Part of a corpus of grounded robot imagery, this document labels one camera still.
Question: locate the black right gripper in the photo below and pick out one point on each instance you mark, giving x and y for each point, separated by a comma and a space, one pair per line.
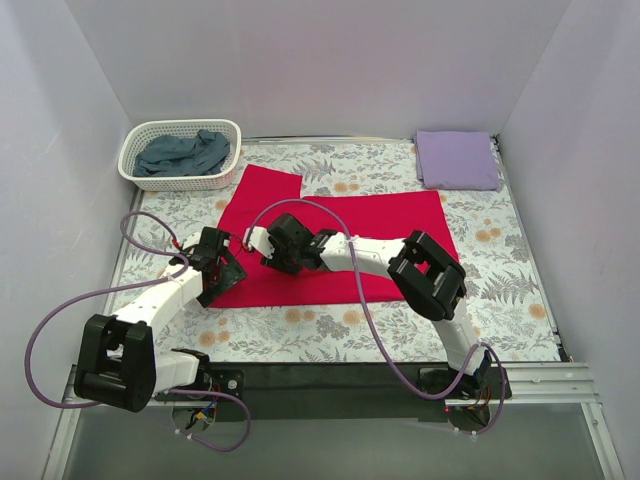
279, 259

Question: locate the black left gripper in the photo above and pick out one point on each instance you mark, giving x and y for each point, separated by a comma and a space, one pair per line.
223, 275

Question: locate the red t shirt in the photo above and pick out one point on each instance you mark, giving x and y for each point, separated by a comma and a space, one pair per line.
387, 216

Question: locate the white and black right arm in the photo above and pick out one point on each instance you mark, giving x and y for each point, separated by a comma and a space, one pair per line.
430, 280

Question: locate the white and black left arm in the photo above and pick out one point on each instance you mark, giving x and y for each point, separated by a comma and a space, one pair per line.
117, 364

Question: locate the crumpled grey-blue t shirt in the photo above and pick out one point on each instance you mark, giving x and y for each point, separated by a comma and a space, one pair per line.
172, 156

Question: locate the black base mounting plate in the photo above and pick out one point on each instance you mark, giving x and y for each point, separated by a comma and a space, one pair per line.
336, 391

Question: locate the white perforated plastic basket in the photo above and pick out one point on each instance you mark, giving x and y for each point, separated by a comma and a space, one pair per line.
140, 136

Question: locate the folded purple t shirt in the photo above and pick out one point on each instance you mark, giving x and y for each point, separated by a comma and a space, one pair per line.
451, 160

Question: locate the floral patterned table cloth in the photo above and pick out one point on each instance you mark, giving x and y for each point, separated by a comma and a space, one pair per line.
505, 302

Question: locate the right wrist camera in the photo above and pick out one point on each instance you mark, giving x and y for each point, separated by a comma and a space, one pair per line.
257, 240

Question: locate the aluminium frame rail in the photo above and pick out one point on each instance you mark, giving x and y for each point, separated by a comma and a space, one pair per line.
551, 383

